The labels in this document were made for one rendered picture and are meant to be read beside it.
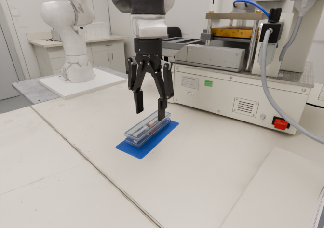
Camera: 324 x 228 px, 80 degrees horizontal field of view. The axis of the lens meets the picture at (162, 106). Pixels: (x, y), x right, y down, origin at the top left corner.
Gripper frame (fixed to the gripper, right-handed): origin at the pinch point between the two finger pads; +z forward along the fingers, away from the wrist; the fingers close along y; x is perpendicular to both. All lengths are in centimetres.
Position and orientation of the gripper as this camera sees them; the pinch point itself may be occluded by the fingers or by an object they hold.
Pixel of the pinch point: (150, 107)
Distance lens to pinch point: 59.4
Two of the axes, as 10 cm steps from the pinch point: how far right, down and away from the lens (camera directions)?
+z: 0.0, 9.0, 4.3
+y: -8.4, -2.3, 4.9
